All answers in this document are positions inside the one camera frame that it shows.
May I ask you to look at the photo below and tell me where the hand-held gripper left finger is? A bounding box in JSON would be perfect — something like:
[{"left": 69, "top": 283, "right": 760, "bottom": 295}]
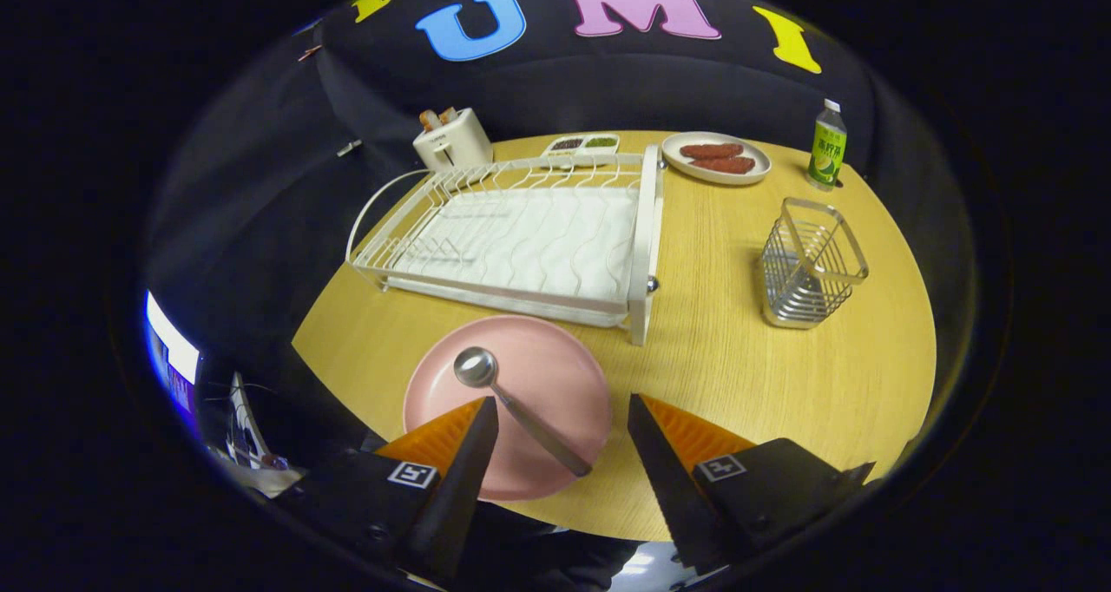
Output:
[{"left": 276, "top": 396, "right": 501, "bottom": 586}]

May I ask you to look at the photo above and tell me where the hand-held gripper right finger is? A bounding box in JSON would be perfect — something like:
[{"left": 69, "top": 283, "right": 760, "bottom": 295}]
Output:
[{"left": 627, "top": 391, "right": 876, "bottom": 576}]

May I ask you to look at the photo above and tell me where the metal spoon with wooden handle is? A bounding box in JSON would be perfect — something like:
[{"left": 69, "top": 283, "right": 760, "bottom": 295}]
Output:
[{"left": 453, "top": 346, "right": 593, "bottom": 478}]

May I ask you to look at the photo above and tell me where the pink plate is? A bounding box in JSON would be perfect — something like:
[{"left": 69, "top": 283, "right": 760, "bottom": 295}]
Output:
[{"left": 403, "top": 315, "right": 614, "bottom": 502}]

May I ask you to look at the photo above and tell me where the metal wire basket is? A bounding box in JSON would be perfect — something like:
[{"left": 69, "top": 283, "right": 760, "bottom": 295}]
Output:
[{"left": 760, "top": 197, "right": 870, "bottom": 330}]

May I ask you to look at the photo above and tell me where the white wire dish rack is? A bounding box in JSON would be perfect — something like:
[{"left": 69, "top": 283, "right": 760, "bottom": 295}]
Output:
[{"left": 345, "top": 145, "right": 667, "bottom": 347}]

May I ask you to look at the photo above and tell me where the white oval plate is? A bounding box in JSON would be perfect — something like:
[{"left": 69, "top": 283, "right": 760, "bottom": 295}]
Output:
[{"left": 661, "top": 131, "right": 772, "bottom": 186}]

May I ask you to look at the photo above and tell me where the white divided condiment dish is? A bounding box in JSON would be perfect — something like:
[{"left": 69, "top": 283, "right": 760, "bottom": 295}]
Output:
[{"left": 540, "top": 133, "right": 621, "bottom": 169}]

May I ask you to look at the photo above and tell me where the bright monitor screen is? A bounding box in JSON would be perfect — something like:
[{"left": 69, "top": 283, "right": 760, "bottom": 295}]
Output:
[{"left": 143, "top": 290, "right": 201, "bottom": 411}]

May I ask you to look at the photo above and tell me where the white toaster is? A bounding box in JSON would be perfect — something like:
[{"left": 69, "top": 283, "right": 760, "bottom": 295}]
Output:
[{"left": 412, "top": 108, "right": 495, "bottom": 173}]

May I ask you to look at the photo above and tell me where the green label drink bottle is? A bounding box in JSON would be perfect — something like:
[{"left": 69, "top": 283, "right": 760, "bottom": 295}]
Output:
[{"left": 807, "top": 99, "right": 848, "bottom": 193}]

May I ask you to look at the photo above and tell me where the black backdrop cloth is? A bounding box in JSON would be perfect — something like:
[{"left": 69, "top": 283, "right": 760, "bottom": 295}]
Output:
[{"left": 143, "top": 0, "right": 973, "bottom": 376}]

